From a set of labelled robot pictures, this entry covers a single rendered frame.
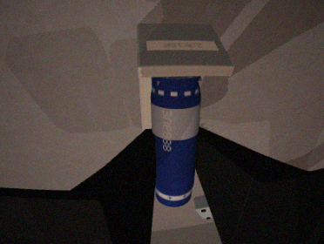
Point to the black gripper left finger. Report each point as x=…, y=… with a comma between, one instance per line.
x=113, y=206

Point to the blue and white battery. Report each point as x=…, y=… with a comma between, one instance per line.
x=175, y=104

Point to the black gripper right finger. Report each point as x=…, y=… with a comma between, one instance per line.
x=255, y=199

